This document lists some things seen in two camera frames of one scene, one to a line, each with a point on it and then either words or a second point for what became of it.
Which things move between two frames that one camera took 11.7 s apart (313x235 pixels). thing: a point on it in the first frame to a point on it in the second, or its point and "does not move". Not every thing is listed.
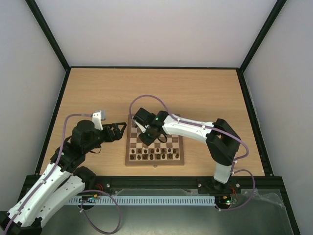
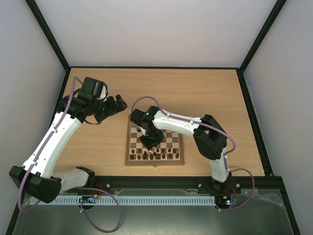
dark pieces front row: (158, 156) does not move
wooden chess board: (138, 153) does not move
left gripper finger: (117, 125) to (121, 104)
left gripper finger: (118, 135) to (117, 108)
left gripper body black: (109, 137) to (105, 110)
